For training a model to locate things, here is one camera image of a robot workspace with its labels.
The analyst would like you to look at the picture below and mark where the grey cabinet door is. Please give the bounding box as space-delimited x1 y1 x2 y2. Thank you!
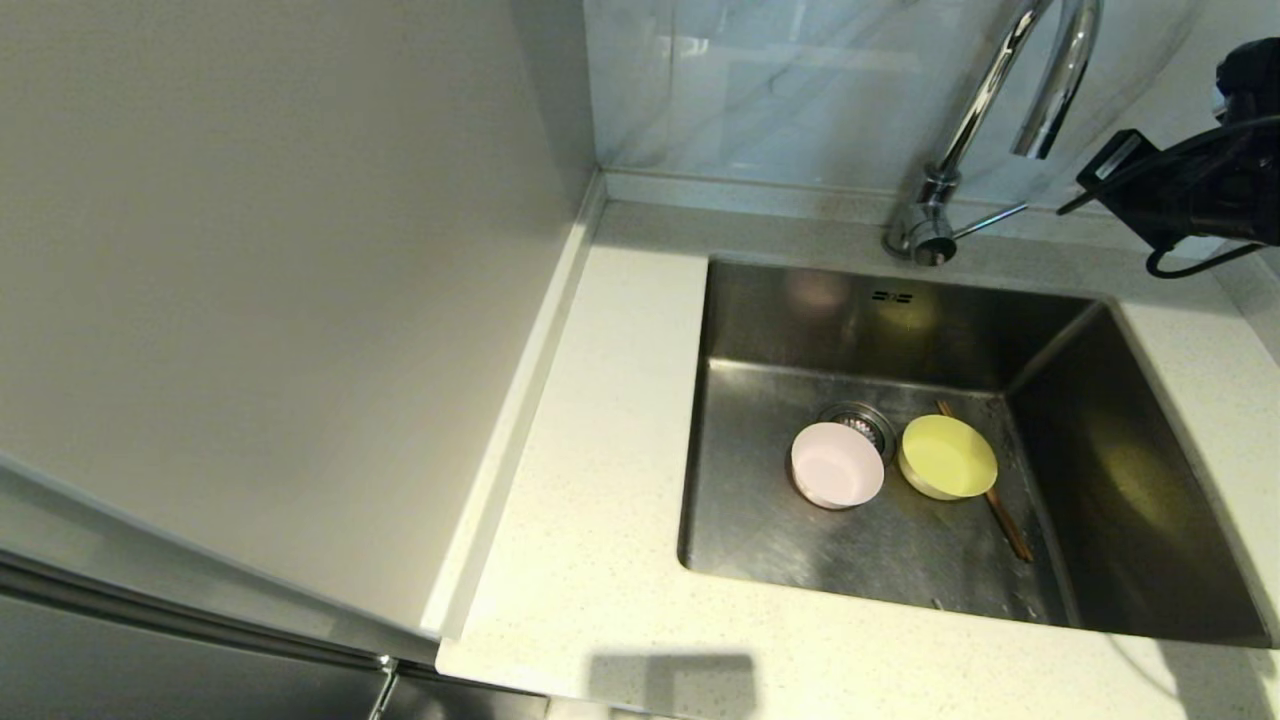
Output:
0 548 391 720

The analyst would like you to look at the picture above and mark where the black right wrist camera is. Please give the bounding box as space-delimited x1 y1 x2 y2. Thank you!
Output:
1075 128 1166 216

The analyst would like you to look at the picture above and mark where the round metal drain strainer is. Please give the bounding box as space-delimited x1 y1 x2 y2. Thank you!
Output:
818 402 898 463

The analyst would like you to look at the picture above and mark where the pink plastic bowl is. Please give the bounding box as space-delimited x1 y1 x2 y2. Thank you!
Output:
790 421 887 511

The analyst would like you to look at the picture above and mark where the brown wooden chopstick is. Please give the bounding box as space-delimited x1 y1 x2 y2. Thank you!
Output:
935 400 1031 563
937 400 1034 563

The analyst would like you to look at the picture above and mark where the yellow plastic bowl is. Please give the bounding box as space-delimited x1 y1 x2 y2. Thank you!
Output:
897 414 999 502

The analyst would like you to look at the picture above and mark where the thin chrome faucet lever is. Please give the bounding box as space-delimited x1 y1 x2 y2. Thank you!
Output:
950 203 1028 241

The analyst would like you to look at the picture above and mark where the stainless steel sink basin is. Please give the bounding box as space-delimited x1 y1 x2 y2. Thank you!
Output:
676 256 1276 647

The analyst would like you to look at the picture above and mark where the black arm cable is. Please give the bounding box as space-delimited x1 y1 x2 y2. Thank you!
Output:
1058 115 1280 280

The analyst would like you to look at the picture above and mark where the chrome gooseneck faucet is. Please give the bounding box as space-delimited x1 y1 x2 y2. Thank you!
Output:
880 0 1101 269

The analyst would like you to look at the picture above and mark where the beige tall cabinet side panel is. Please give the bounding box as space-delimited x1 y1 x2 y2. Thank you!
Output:
0 0 606 661

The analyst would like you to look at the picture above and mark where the chrome cabinet handle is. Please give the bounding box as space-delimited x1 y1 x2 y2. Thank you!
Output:
366 652 401 720

